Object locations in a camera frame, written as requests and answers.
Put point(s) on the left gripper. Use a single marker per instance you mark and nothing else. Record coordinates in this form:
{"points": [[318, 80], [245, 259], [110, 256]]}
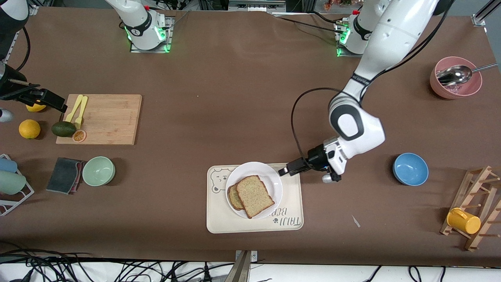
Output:
{"points": [[315, 157]]}

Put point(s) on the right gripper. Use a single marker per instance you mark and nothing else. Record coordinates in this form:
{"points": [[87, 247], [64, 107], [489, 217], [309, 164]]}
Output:
{"points": [[11, 92]]}

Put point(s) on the white round plate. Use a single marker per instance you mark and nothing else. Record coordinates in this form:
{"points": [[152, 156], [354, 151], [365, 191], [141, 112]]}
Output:
{"points": [[250, 170]]}

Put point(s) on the plain bread slice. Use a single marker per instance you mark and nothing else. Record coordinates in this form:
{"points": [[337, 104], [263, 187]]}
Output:
{"points": [[254, 196]]}

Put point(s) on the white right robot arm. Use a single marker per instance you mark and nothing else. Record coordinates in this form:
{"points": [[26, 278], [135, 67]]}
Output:
{"points": [[143, 29]]}

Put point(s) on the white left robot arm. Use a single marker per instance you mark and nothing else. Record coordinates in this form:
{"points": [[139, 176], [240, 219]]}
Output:
{"points": [[395, 35]]}

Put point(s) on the yellow lemon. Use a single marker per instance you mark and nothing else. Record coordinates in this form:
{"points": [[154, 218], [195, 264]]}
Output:
{"points": [[35, 108]]}

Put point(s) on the yellow plastic knife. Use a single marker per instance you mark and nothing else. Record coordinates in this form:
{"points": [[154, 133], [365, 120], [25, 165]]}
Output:
{"points": [[71, 114]]}

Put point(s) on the cream bear print tray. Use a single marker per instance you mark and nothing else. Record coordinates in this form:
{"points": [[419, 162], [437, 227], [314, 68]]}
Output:
{"points": [[291, 196]]}

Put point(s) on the green avocado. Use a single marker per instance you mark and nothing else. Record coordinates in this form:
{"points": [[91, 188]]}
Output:
{"points": [[63, 129]]}

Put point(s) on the yellow plastic fork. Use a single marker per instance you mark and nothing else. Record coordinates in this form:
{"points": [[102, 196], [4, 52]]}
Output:
{"points": [[78, 123]]}

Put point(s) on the orange citrus fruit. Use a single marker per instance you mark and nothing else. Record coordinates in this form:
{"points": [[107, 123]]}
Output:
{"points": [[29, 129]]}

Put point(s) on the orange fruit slice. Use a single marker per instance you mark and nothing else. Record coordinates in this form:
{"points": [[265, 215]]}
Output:
{"points": [[79, 136]]}

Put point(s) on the wooden cutting board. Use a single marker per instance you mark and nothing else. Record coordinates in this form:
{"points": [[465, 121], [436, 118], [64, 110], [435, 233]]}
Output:
{"points": [[109, 125]]}

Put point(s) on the grey folded cloth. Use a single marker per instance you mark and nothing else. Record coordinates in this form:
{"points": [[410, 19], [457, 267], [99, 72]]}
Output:
{"points": [[64, 176]]}

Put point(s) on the light blue cup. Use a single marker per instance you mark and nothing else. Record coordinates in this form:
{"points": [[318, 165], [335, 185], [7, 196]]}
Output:
{"points": [[8, 165]]}

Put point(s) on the small white paper scrap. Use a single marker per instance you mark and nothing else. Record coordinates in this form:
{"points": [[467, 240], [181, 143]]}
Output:
{"points": [[355, 221]]}

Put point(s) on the pale green bowl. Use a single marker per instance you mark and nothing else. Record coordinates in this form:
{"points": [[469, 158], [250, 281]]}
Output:
{"points": [[98, 171]]}

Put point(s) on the pale green cup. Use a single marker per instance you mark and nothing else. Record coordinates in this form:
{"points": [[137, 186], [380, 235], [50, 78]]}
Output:
{"points": [[11, 183]]}

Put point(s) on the blue bowl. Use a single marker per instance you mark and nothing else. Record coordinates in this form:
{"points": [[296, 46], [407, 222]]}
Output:
{"points": [[411, 169]]}

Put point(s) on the pink bowl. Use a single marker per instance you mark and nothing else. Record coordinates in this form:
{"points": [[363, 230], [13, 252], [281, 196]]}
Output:
{"points": [[434, 84]]}

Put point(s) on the orange red decoration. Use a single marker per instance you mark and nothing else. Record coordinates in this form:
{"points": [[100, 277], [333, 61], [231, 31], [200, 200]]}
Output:
{"points": [[336, 4]]}

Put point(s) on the wooden cup rack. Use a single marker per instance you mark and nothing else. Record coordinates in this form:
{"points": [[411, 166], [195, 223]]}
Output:
{"points": [[462, 203]]}

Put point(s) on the yellow cup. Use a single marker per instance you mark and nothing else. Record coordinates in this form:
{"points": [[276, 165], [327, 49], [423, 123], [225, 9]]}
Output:
{"points": [[465, 223]]}

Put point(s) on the metal ladle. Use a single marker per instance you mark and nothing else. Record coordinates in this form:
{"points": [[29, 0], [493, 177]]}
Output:
{"points": [[454, 75]]}

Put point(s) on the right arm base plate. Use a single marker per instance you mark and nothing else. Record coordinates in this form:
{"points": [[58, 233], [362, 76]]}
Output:
{"points": [[150, 51]]}

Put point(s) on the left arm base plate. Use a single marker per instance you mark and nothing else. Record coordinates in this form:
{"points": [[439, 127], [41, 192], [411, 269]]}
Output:
{"points": [[348, 55]]}

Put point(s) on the grey metal bracket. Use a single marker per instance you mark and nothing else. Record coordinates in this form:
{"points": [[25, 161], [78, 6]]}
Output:
{"points": [[256, 6]]}

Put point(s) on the aluminium frame post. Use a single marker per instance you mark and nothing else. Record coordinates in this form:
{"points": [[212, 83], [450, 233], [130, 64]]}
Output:
{"points": [[478, 20]]}

